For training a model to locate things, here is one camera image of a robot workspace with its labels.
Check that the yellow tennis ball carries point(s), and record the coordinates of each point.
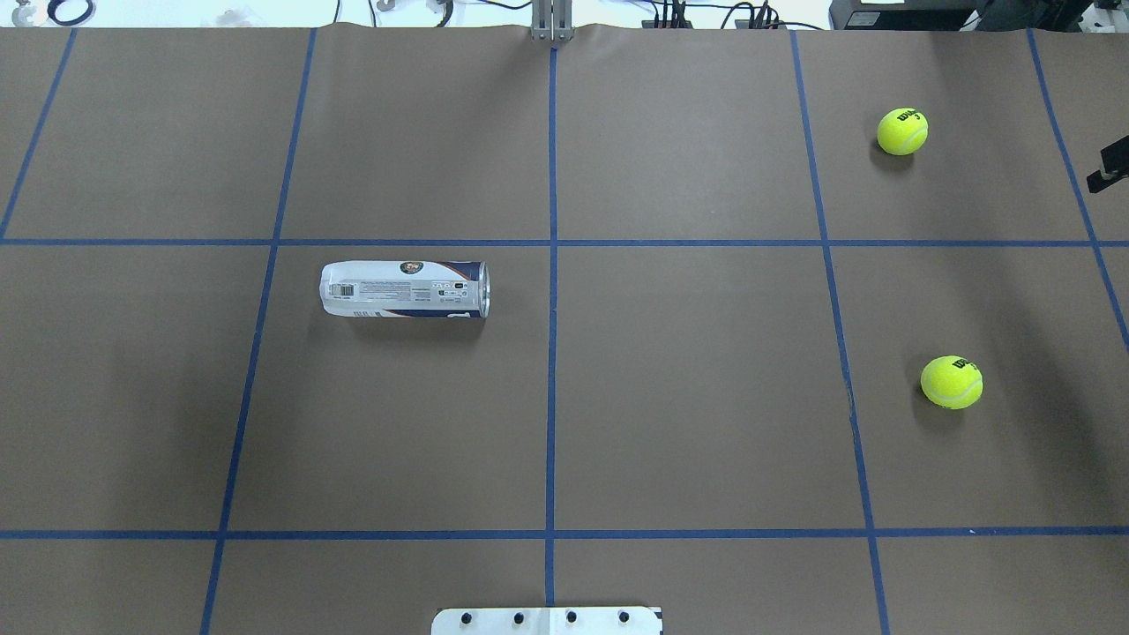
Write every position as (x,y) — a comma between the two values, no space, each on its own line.
(902,131)
(953,382)

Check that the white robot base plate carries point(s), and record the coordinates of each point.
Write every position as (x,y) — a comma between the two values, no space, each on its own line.
(550,620)

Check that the white tennis ball can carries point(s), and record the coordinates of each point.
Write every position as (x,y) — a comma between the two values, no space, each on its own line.
(406,289)

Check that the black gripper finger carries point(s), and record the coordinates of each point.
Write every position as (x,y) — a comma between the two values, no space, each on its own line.
(1113,168)

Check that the aluminium frame post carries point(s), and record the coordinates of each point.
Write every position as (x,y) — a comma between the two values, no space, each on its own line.
(551,20)

